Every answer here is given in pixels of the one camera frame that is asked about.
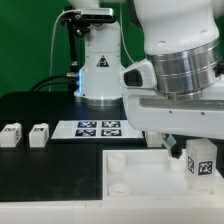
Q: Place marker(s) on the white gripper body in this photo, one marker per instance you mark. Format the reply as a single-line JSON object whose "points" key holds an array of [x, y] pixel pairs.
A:
{"points": [[199, 118]]}

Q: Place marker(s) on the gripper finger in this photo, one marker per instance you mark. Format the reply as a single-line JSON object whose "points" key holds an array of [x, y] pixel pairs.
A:
{"points": [[174, 144]]}

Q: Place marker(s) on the white marker sheet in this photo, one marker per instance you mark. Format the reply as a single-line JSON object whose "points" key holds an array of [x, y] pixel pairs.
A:
{"points": [[95, 129]]}

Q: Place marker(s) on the black camera on stand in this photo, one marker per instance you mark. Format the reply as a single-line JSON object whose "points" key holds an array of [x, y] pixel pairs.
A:
{"points": [[78, 22]]}

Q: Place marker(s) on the white square tabletop tray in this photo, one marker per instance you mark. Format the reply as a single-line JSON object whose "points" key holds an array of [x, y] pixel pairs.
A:
{"points": [[138, 174]]}

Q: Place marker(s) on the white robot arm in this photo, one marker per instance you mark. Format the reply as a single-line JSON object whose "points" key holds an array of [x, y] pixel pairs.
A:
{"points": [[178, 88]]}

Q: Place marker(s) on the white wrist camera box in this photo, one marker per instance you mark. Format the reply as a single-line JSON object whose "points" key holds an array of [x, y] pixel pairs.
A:
{"points": [[138, 75]]}

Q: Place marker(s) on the white L-shaped fence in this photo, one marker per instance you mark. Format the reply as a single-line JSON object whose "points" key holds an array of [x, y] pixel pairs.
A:
{"points": [[194, 209]]}

